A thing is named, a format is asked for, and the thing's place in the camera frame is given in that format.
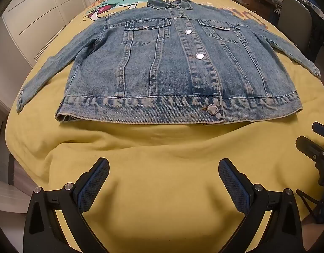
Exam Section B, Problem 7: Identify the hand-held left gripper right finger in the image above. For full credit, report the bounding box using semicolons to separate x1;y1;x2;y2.
218;158;309;253

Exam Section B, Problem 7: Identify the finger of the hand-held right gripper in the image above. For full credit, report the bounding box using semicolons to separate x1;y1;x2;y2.
312;121;324;137
295;136;324;161

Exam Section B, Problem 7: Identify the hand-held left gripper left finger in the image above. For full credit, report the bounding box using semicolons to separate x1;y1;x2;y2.
23;157;110;253

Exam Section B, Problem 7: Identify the blue denim jacket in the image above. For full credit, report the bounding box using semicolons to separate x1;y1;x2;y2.
16;0;322;125

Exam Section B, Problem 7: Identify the yellow printed blanket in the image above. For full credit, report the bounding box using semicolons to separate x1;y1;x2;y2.
4;0;324;253

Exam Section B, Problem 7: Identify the black jacket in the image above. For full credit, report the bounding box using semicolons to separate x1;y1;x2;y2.
307;5;324;66

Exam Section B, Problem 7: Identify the grey chair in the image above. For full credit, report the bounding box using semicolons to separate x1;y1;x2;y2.
282;0;313;53

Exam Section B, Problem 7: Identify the white wardrobe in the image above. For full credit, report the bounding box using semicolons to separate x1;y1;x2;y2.
0;0;99;111

